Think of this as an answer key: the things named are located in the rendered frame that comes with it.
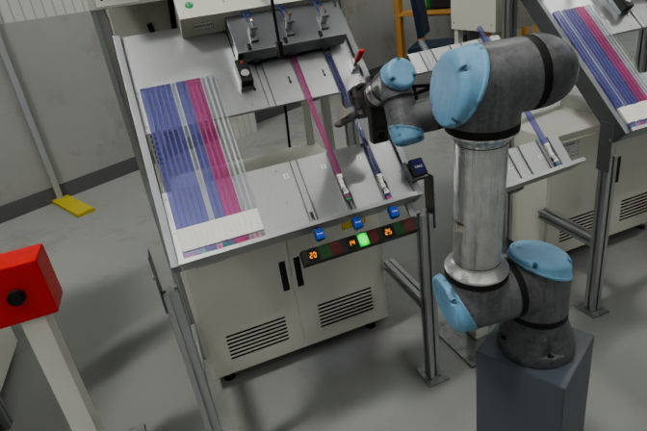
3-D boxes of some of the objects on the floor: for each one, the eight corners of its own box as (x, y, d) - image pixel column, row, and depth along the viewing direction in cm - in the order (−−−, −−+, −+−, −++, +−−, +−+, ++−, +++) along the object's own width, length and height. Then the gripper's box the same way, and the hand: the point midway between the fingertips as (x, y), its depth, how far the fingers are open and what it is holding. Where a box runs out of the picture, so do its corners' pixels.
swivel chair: (476, 88, 517) (476, -23, 473) (449, 102, 478) (446, -16, 434) (424, 85, 558) (418, -17, 514) (395, 99, 518) (386, -11, 474)
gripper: (404, 67, 126) (377, 93, 145) (339, 82, 121) (320, 106, 140) (414, 99, 125) (386, 120, 145) (349, 114, 120) (328, 135, 140)
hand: (356, 122), depth 142 cm, fingers open, 13 cm apart
